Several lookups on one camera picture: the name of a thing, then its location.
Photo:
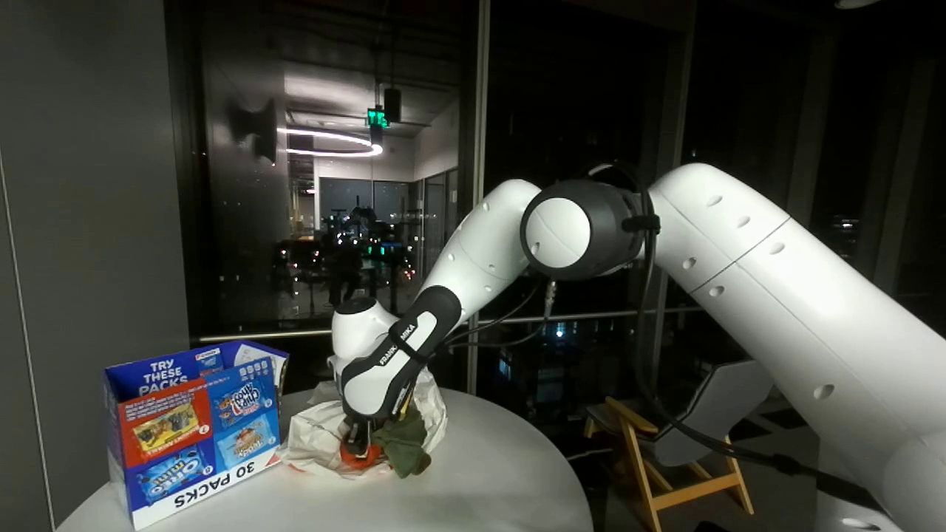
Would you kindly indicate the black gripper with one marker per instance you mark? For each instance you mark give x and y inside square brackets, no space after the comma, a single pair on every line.
[363,433]

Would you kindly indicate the orange toy tomato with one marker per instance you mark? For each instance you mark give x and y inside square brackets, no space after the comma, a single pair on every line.
[355,455]

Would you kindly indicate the dark green cloth toy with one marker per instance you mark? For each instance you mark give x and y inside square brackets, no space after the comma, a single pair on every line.
[406,445]

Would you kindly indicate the white plastic bag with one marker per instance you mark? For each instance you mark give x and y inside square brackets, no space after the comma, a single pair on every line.
[313,437]

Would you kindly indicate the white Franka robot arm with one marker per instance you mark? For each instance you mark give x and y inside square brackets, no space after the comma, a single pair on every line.
[787,297]

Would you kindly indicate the blue snack variety box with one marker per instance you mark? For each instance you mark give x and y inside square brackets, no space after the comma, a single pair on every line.
[193,433]

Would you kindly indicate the green exit sign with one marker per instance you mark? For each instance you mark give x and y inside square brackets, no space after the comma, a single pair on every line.
[376,120]

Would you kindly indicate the wooden chair with grey seat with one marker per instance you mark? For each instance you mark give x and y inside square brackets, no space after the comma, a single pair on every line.
[706,424]

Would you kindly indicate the grey vertical window mullion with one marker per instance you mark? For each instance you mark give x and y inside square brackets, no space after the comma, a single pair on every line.
[477,78]

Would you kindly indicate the grey horizontal window rail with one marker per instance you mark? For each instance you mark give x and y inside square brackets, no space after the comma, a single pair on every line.
[276,331]

